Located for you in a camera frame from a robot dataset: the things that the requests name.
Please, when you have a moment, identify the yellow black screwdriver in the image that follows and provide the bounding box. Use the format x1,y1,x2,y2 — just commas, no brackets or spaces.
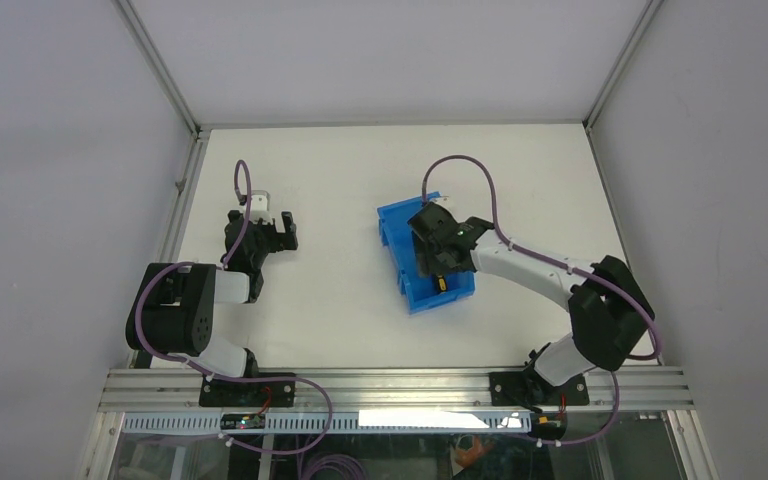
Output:
434,275,448,293

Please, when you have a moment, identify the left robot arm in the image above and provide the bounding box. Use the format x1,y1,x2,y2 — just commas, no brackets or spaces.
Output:
125,210,298,406

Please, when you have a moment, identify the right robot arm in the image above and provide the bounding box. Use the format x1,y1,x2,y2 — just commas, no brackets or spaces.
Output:
408,202,654,405

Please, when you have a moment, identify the blue plastic bin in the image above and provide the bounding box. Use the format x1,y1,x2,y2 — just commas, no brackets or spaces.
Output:
377,196,475,315

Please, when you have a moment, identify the small black controller board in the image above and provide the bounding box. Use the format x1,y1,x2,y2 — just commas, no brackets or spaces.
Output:
220,413,266,431

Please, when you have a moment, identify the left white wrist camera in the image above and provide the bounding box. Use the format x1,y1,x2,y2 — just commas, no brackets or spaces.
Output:
245,190,274,225

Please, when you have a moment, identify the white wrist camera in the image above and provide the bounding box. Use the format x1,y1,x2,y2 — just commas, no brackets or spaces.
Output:
426,192,454,208
245,190,274,225

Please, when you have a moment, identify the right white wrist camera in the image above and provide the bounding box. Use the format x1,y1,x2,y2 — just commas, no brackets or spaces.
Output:
426,192,454,208

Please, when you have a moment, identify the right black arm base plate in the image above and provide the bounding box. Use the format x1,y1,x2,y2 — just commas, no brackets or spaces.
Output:
488,370,590,408

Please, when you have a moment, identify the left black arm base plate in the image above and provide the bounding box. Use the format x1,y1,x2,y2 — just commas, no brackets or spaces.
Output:
198,372,296,409

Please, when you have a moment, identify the white slotted cable duct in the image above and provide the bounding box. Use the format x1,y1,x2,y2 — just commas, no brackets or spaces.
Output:
122,409,531,436

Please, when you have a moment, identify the aluminium front rail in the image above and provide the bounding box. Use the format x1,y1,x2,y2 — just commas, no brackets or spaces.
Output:
98,365,696,413

